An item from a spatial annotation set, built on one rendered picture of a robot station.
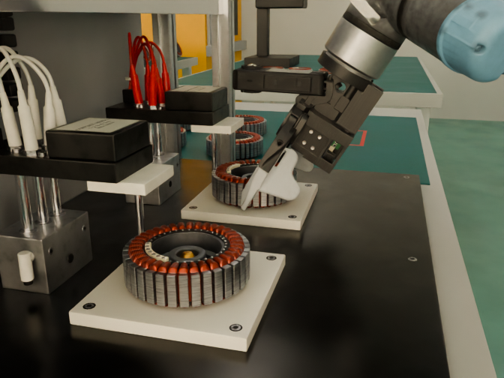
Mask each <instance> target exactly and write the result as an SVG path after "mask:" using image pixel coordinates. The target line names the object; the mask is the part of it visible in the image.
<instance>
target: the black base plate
mask: <svg viewBox="0 0 504 378"><path fill-rule="evenodd" d="M179 165H180V182H181V189H180V190H178V191H177V192H176V193H174V194H173V195H172V196H171V197H170V198H169V199H167V200H166V201H165V202H163V203H162V204H161V205H149V204H143V211H144V221H145V231H146V230H152V229H153V228H154V227H161V226H162V225H164V224H165V225H169V224H171V223H174V224H175V225H176V226H177V224H178V223H179V222H183V223H184V225H185V226H186V223H187V222H189V221H190V222H193V224H195V223H196V222H201V223H202V224H204V223H205V222H208V223H210V224H217V225H218V226H220V225H223V226H225V227H229V228H230V229H232V230H235V231H236V232H239V233H241V234H242V235H243V236H244V237H246V239H247V240H248V241H249V244H250V251H257V252H264V253H271V254H284V255H285V266H284V268H283V271H282V273H281V275H280V277H279V280H278V282H277V284H276V287H275V288H274V291H273V293H272V295H271V298H270V300H269V302H268V305H267V307H266V309H265V312H264V314H263V315H262V319H261V320H260V322H259V325H258V327H257V329H256V332H255V334H254V336H253V339H252V341H251V342H250V346H249V347H248V350H247V352H243V351H238V350H234V349H224V348H220V347H214V346H206V345H200V344H195V343H186V342H181V341H177V340H167V339H163V338H158V337H149V336H144V335H138V334H130V333H124V332H120V331H110V330H106V329H101V328H92V327H87V326H82V325H73V324H71V323H70V317H69V311H70V310H71V309H72V308H74V307H75V306H76V305H77V304H78V303H79V302H81V301H82V300H83V299H84V298H85V297H86V296H87V295H88V294H89V293H90V292H91V291H92V290H93V289H94V288H95V287H97V286H98V285H99V284H100V283H101V282H102V281H103V280H104V279H106V278H107V277H108V276H109V275H110V274H111V273H112V272H114V271H115V270H116V269H117V268H118V267H119V266H120V265H121V264H122V263H123V258H122V251H123V248H124V247H125V245H126V244H127V243H128V242H129V241H130V240H131V239H134V237H135V236H137V217H136V207H135V203H132V202H126V196H125V193H108V192H100V191H90V190H87V191H85V192H84V193H81V194H80V195H78V196H76V197H74V198H73V199H71V200H69V201H67V202H66V203H64V204H62V205H61V208H62V209H71V210H79V211H87V212H88V223H89V230H90V238H91V251H92V260H91V261H90V262H89V263H87V264H86V265H85V266H83V267H82V268H81V269H80V270H79V271H78V272H77V273H75V274H74V275H73V276H71V277H70V278H69V279H67V280H66V281H65V282H64V283H63V284H62V285H60V286H59V287H58V288H56V289H55V290H54V291H52V292H51V293H50V294H44V293H39V292H29V291H23V290H18V289H8V288H4V287H3V286H2V278H1V274H0V378H450V373H449V364H448V359H447V354H446V345H445V339H444V334H443V325H442V320H441V315H440V306H439V300H438V295H437V286H436V281H435V276H434V267H433V261H432V256H431V247H430V242H429V237H428V228H427V223H426V217H425V208H424V203H423V198H422V189H421V184H420V178H419V175H410V174H399V173H387V172H366V171H355V170H344V169H333V170H332V171H331V172H330V173H327V172H326V171H324V170H323V169H321V168H313V169H312V170H311V171H310V172H305V171H302V170H300V169H296V168H294V169H295V170H296V172H297V182H302V183H312V184H318V191H317V193H316V196H315V198H314V200H313V203H312V205H311V207H310V210H309V212H308V213H307V217H306V218H305V220H304V223H303V225H302V227H301V230H294V229H280V228H272V227H264V226H249V225H241V224H234V223H218V222H211V221H203V220H188V219H182V214H181V210H182V209H183V208H184V207H185V206H186V205H187V204H188V203H189V202H190V201H191V200H193V199H194V198H195V197H196V196H197V195H198V194H199V193H200V192H202V191H203V190H204V189H205V188H206V187H207V186H208V185H210V183H212V160H193V159H182V158H181V159H179Z"/></svg>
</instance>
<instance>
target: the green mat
mask: <svg viewBox="0 0 504 378"><path fill-rule="evenodd" d="M288 113H289V112H277V111H260V110H243V109H236V110H235V115H239V116H240V115H242V116H243V115H252V116H261V117H263V118H264V119H266V133H265V134H263V135H262V137H263V153H262V154H260V155H259V156H257V157H254V158H251V159H246V160H249V161H250V162H251V160H252V159H254V160H255V161H256V162H257V160H258V159H260V160H262V158H263V156H264V155H265V153H266V152H267V150H268V149H269V147H270V145H271V144H272V142H273V141H274V139H275V137H276V136H277V135H276V133H277V131H278V129H279V127H280V126H281V124H282V122H283V121H284V119H285V118H286V116H287V114H288ZM358 130H359V131H357V133H356V134H355V136H354V138H353V140H352V142H351V143H350V145H349V146H348V147H347V149H346V151H345V152H344V153H343V155H342V156H341V157H340V159H339V161H338V162H337V163H336V165H335V166H334V168H333V169H334V170H355V171H366V172H378V173H399V174H410V175H419V178H420V184H421V185H431V184H430V180H429V176H428V170H427V166H426V162H425V156H424V152H423V148H422V141H421V138H420V134H419V127H418V124H417V120H416V118H413V117H396V116H378V115H369V116H368V117H367V118H366V119H365V121H364V123H363V124H362V125H361V127H360V128H359V129H358ZM363 131H367V133H366V137H365V140H364V146H360V142H361V139H362V134H363ZM210 134H212V133H199V132H191V130H189V131H186V137H187V144H186V145H185V146H183V147H181V158H182V159H193V160H204V161H212V156H210V155H208V154H207V153H206V137H208V136H209V135H210Z"/></svg>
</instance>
